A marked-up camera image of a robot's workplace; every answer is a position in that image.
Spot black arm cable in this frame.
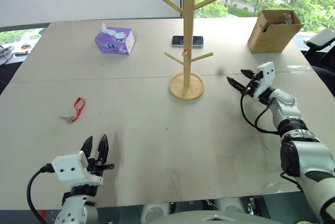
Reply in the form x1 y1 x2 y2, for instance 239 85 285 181
26 164 57 224
240 89 283 135

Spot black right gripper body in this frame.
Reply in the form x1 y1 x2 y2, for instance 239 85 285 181
244 71 264 97

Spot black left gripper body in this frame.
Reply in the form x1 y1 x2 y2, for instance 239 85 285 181
86 156 115 177

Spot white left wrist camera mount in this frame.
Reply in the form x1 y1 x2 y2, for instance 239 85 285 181
51 150 104 187

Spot white rounded robot leg part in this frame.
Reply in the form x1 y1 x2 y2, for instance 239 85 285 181
140 202 171 224
214 197 247 215

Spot wooden tree-shaped hanger stand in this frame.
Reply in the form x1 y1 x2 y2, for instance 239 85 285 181
155 0 228 101

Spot grey robot torso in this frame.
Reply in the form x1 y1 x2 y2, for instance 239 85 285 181
156 209 271 224

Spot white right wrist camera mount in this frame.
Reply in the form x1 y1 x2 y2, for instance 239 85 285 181
252 61 276 99

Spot clear items in cardboard box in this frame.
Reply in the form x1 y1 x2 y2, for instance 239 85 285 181
280 13 294 27

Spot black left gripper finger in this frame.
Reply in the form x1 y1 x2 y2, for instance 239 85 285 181
96 132 109 164
80 135 94 160

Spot brown cardboard box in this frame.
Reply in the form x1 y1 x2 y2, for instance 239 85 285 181
247 9 305 54

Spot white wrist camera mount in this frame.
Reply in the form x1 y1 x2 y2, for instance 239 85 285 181
51 150 104 187
252 61 276 99

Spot silver keys with red strap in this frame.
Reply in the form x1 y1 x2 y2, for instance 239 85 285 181
59 96 86 125

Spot purple tissue box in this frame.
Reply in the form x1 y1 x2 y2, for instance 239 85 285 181
94 22 136 56

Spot black smartphone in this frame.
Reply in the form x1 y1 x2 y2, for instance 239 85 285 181
171 35 205 49

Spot black office chair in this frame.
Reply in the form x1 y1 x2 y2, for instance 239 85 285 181
303 28 335 78

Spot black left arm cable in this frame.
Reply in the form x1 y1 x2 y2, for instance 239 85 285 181
26 164 57 224

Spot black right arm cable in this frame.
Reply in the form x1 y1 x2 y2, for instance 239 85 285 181
240 89 283 135

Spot cluttered side desk items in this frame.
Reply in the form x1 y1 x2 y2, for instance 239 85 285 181
0 42 35 65

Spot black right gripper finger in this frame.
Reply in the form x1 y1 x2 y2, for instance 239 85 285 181
226 76 247 94
240 69 256 80

